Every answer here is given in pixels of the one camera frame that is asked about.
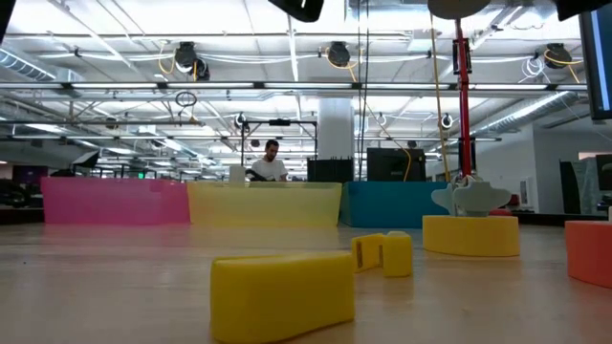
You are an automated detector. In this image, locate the yellow hanging cable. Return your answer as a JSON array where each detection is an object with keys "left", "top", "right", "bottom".
[{"left": 428, "top": 12, "right": 453, "bottom": 183}]

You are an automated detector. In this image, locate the black background rig frame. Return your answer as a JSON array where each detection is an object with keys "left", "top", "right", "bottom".
[{"left": 240, "top": 118, "right": 319, "bottom": 168}]

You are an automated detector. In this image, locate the black binder clip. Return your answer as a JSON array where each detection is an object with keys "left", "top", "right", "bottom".
[{"left": 430, "top": 180, "right": 514, "bottom": 219}]

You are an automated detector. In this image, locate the yellow plastic bin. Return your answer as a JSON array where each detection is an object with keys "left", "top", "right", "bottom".
[{"left": 186, "top": 181, "right": 343, "bottom": 228}]

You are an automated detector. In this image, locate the orange tape roll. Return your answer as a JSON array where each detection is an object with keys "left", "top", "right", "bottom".
[{"left": 564, "top": 219, "right": 612, "bottom": 290}]

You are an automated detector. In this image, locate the yellow mini stapler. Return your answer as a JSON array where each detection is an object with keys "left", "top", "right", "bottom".
[
  {"left": 350, "top": 230, "right": 414, "bottom": 279},
  {"left": 209, "top": 250, "right": 357, "bottom": 344}
]

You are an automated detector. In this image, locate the silver ventilation duct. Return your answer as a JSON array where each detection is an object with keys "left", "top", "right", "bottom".
[{"left": 470, "top": 90, "right": 582, "bottom": 140}]

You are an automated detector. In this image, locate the yellow tape roll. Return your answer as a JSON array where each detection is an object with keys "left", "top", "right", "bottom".
[{"left": 422, "top": 214, "right": 521, "bottom": 258}]

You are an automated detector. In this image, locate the large black equipment case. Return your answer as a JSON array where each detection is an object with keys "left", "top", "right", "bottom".
[{"left": 365, "top": 147, "right": 427, "bottom": 183}]

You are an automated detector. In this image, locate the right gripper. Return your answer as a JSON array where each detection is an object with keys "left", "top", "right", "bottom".
[{"left": 554, "top": 0, "right": 612, "bottom": 22}]

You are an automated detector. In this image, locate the low black equipment case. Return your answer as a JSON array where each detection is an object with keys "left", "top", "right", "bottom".
[{"left": 306, "top": 158, "right": 356, "bottom": 184}]

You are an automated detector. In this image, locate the white building column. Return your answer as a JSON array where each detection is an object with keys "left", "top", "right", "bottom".
[{"left": 317, "top": 97, "right": 357, "bottom": 161}]

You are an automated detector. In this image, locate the blue plastic bin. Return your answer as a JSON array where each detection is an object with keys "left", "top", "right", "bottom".
[{"left": 339, "top": 180, "right": 455, "bottom": 229}]

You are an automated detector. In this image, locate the pink plastic bin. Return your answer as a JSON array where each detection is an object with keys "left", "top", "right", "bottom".
[{"left": 40, "top": 177, "right": 191, "bottom": 226}]

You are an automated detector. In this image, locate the person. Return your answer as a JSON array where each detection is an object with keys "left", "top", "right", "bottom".
[{"left": 245, "top": 139, "right": 290, "bottom": 183}]

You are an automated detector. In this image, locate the black ceiling cord reel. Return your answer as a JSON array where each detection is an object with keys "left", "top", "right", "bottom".
[
  {"left": 543, "top": 42, "right": 574, "bottom": 71},
  {"left": 326, "top": 40, "right": 353, "bottom": 69},
  {"left": 172, "top": 40, "right": 211, "bottom": 82}
]

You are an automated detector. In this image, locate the computer monitor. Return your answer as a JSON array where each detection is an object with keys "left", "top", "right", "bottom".
[{"left": 577, "top": 8, "right": 612, "bottom": 121}]

